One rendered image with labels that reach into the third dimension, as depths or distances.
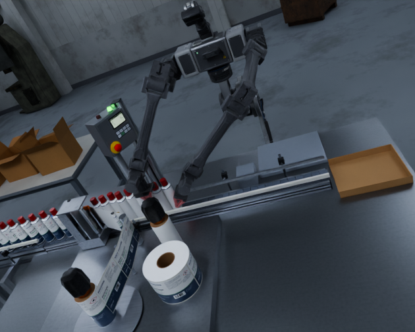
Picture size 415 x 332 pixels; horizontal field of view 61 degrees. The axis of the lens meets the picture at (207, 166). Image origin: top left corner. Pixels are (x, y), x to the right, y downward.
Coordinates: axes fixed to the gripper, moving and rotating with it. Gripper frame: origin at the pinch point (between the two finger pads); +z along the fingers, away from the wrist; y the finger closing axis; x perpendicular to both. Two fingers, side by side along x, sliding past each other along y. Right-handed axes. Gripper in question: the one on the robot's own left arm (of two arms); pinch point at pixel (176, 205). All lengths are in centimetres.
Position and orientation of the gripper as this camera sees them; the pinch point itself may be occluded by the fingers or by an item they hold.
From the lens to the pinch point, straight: 183.4
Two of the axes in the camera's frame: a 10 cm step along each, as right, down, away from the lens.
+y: -0.3, 5.3, -8.5
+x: 9.5, 2.7, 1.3
